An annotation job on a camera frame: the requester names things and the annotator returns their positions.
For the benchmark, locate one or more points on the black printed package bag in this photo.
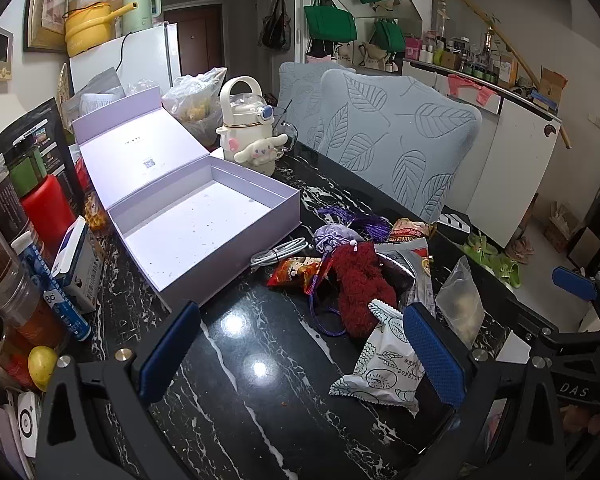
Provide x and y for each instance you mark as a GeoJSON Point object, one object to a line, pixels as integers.
{"type": "Point", "coordinates": [30, 135]}

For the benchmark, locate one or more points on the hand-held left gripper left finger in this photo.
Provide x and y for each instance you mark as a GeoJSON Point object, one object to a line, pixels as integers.
{"type": "Point", "coordinates": [170, 355]}

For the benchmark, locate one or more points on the grey plastic mailer bag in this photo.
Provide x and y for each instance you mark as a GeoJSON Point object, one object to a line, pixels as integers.
{"type": "Point", "coordinates": [100, 82]}

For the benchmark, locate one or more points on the woven fan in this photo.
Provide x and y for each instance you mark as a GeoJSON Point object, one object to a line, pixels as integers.
{"type": "Point", "coordinates": [62, 85]}

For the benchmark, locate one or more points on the red orange snack packet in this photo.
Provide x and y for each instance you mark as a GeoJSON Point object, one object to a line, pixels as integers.
{"type": "Point", "coordinates": [292, 272]}

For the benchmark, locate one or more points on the dark jar with green label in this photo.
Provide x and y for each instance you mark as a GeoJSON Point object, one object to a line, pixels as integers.
{"type": "Point", "coordinates": [27, 165]}

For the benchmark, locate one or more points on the pale green electric kettle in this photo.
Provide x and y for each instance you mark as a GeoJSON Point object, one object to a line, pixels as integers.
{"type": "Point", "coordinates": [140, 7]}

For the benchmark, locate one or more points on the lavender gift box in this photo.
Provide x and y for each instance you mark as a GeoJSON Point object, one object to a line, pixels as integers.
{"type": "Point", "coordinates": [200, 230]}

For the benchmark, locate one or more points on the person's right hand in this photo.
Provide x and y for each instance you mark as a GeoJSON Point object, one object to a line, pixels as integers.
{"type": "Point", "coordinates": [587, 420]}

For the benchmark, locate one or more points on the white refrigerator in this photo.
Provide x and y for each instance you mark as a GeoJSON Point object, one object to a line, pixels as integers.
{"type": "Point", "coordinates": [125, 60]}

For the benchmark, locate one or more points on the red knitted scrunchie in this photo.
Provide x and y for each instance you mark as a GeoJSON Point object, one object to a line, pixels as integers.
{"type": "Point", "coordinates": [360, 285]}

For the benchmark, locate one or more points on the white green-print snack packet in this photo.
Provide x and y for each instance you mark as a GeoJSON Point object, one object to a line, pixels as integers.
{"type": "Point", "coordinates": [385, 365]}

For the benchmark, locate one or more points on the orange snack bag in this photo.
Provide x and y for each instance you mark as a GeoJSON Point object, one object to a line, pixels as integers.
{"type": "Point", "coordinates": [96, 215]}

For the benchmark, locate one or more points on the yellow cooking pot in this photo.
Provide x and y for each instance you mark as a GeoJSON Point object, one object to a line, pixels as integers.
{"type": "Point", "coordinates": [87, 27]}

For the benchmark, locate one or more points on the yellow lemon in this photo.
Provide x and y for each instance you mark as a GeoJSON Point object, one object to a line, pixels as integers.
{"type": "Point", "coordinates": [42, 366]}

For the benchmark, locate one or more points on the white printed mailer bag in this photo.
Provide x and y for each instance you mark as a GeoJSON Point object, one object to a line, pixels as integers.
{"type": "Point", "coordinates": [97, 105]}

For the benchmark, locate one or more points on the beige tote bag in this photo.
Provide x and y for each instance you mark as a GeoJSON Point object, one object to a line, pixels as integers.
{"type": "Point", "coordinates": [345, 52]}
{"type": "Point", "coordinates": [375, 55]}

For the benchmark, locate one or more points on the group of clear plastic jars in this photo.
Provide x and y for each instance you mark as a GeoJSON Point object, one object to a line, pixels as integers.
{"type": "Point", "coordinates": [5, 260]}

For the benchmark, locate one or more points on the bamboo pole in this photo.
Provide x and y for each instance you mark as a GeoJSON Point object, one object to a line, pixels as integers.
{"type": "Point", "coordinates": [505, 35]}

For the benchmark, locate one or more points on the dark hanging handbag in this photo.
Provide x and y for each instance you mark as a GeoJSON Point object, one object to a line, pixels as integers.
{"type": "Point", "coordinates": [277, 27]}

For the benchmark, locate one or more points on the small cardboard box with paper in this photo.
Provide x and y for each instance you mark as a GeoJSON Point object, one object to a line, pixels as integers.
{"type": "Point", "coordinates": [560, 225]}

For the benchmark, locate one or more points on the clear glass mug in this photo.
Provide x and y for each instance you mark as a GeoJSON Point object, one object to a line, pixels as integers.
{"type": "Point", "coordinates": [282, 152]}

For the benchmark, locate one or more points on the red thermos bottle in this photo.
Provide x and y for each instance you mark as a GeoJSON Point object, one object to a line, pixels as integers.
{"type": "Point", "coordinates": [47, 210]}

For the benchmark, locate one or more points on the silver grey snack packet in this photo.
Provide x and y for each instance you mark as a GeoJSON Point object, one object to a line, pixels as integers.
{"type": "Point", "coordinates": [410, 260]}

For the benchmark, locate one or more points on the white cartoon dog kettle bottle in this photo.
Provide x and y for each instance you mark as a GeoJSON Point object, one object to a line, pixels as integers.
{"type": "Point", "coordinates": [245, 125]}

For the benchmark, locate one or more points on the white cabinet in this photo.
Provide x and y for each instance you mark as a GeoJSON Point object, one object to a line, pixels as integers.
{"type": "Point", "coordinates": [515, 160]}

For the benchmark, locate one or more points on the black frame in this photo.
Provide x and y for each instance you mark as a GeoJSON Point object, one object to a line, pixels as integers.
{"type": "Point", "coordinates": [597, 230]}

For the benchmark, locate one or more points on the grey leaf-pattern chair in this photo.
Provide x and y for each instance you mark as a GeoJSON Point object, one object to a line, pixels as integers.
{"type": "Point", "coordinates": [300, 95]}
{"type": "Point", "coordinates": [405, 150]}

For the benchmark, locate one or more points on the black white striped item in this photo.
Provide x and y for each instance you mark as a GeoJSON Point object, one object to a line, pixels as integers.
{"type": "Point", "coordinates": [455, 221]}

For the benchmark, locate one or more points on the framed picture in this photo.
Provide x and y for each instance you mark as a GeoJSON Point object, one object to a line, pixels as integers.
{"type": "Point", "coordinates": [45, 5]}

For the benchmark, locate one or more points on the blue tablet tube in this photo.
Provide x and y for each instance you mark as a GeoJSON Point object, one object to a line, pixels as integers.
{"type": "Point", "coordinates": [55, 290]}

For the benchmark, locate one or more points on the blue white medicine box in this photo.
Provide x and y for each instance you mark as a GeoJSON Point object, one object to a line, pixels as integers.
{"type": "Point", "coordinates": [77, 265]}

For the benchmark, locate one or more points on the clear plastic snack bag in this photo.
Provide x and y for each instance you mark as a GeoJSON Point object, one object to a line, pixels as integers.
{"type": "Point", "coordinates": [462, 300]}

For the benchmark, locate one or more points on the clear plastic bag with food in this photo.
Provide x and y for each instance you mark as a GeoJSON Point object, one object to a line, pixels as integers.
{"type": "Point", "coordinates": [195, 97]}

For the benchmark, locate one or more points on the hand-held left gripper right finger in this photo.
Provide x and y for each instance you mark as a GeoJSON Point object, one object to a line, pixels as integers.
{"type": "Point", "coordinates": [435, 355]}

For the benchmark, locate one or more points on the gold red snack packet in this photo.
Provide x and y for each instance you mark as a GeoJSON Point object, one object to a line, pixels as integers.
{"type": "Point", "coordinates": [410, 230]}

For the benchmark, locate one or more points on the pink cloth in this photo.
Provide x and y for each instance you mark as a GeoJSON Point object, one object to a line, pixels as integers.
{"type": "Point", "coordinates": [472, 89]}

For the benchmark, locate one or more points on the open cardboard box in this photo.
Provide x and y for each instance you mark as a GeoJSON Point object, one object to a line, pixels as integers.
{"type": "Point", "coordinates": [552, 87]}

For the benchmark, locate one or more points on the brown door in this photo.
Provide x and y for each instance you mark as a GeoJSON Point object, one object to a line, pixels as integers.
{"type": "Point", "coordinates": [200, 35]}

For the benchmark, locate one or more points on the green slipper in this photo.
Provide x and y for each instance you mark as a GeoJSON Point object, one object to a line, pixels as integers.
{"type": "Point", "coordinates": [480, 250]}
{"type": "Point", "coordinates": [507, 270]}

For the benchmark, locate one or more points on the purple tassel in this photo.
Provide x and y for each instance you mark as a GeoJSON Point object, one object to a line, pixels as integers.
{"type": "Point", "coordinates": [365, 222]}

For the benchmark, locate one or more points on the row of bottles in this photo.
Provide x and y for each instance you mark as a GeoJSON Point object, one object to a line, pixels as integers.
{"type": "Point", "coordinates": [460, 55]}

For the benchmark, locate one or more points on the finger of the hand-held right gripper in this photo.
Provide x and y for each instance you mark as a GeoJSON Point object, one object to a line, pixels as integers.
{"type": "Point", "coordinates": [575, 284]}
{"type": "Point", "coordinates": [540, 327]}

